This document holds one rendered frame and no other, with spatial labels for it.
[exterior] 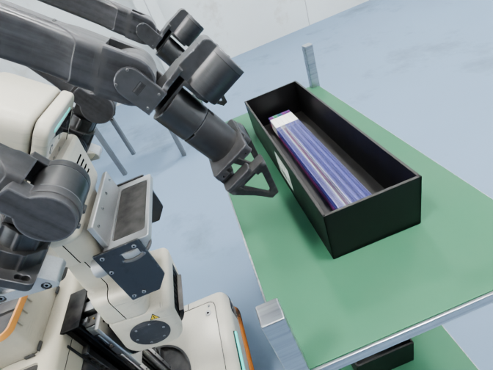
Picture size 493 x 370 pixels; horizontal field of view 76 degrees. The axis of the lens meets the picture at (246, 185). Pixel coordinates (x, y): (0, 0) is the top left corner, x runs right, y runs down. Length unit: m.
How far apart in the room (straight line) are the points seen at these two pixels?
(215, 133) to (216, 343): 1.06
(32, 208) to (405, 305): 0.54
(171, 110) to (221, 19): 5.29
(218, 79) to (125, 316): 0.66
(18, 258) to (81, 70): 0.29
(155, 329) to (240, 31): 5.24
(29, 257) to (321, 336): 0.45
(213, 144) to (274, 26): 5.52
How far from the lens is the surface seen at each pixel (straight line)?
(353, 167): 0.77
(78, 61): 0.41
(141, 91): 0.40
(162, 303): 0.89
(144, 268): 0.74
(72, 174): 0.53
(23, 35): 0.43
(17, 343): 1.01
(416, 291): 0.57
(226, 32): 5.72
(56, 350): 1.02
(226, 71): 0.41
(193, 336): 1.45
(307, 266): 0.60
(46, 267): 0.62
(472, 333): 1.63
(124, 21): 0.83
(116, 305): 0.87
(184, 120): 0.42
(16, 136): 0.63
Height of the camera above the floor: 1.43
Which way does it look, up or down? 36 degrees down
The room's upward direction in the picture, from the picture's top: 22 degrees counter-clockwise
